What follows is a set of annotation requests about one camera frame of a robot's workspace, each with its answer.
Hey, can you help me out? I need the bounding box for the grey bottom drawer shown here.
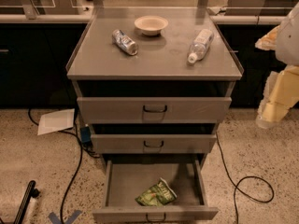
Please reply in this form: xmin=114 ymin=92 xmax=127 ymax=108
xmin=93 ymin=157 xmax=218 ymax=224

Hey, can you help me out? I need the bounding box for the black floor cable right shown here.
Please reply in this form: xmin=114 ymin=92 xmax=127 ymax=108
xmin=215 ymin=133 xmax=276 ymax=224

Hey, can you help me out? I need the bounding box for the black floor cable left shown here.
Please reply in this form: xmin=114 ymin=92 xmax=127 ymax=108
xmin=27 ymin=107 xmax=101 ymax=224

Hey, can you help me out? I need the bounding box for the blue power adapter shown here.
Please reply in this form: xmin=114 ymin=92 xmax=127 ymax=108
xmin=80 ymin=127 xmax=91 ymax=143

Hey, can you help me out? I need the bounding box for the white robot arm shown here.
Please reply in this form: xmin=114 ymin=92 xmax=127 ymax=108
xmin=255 ymin=4 xmax=299 ymax=129

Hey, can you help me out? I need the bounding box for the clear plastic water bottle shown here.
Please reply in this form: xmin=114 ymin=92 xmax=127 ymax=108
xmin=187 ymin=29 xmax=214 ymax=64

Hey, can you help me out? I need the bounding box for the grey drawer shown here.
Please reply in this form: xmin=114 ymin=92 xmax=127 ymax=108
xmin=91 ymin=134 xmax=216 ymax=154
xmin=78 ymin=97 xmax=231 ymax=124
xmin=93 ymin=157 xmax=218 ymax=224

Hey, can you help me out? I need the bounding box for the white paper sheet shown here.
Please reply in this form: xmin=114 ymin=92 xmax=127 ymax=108
xmin=37 ymin=108 xmax=75 ymax=135

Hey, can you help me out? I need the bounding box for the grey middle drawer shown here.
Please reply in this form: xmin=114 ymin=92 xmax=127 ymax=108
xmin=91 ymin=134 xmax=216 ymax=154

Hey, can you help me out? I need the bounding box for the grey top drawer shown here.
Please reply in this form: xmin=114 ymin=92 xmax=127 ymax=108
xmin=78 ymin=97 xmax=231 ymax=124

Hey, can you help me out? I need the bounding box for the black stand leg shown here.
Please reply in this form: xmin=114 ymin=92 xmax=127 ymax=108
xmin=13 ymin=180 xmax=40 ymax=224

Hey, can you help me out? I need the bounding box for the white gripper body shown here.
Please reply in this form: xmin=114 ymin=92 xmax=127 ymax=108
xmin=260 ymin=65 xmax=299 ymax=108

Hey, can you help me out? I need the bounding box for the black floor cable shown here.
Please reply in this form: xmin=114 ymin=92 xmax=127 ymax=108
xmin=27 ymin=107 xmax=101 ymax=224
xmin=215 ymin=133 xmax=276 ymax=224

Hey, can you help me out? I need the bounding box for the white ceramic bowl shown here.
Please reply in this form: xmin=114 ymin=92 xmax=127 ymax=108
xmin=135 ymin=16 xmax=168 ymax=36

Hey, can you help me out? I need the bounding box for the dark background counter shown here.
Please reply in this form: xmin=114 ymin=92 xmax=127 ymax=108
xmin=0 ymin=22 xmax=286 ymax=107

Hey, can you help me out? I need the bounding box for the blue tape cross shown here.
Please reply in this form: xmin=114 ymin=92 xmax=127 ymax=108
xmin=48 ymin=209 xmax=83 ymax=224

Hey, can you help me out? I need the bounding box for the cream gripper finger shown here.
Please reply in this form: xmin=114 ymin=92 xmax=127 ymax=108
xmin=255 ymin=101 xmax=289 ymax=129

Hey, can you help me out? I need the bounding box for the crushed silver soda can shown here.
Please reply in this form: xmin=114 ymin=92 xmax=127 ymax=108
xmin=112 ymin=29 xmax=138 ymax=56

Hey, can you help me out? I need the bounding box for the green jalapeno chip bag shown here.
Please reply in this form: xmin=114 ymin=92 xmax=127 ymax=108
xmin=135 ymin=178 xmax=178 ymax=206

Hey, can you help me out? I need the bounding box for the grey drawer cabinet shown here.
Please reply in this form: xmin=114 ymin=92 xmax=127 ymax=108
xmin=67 ymin=7 xmax=242 ymax=163

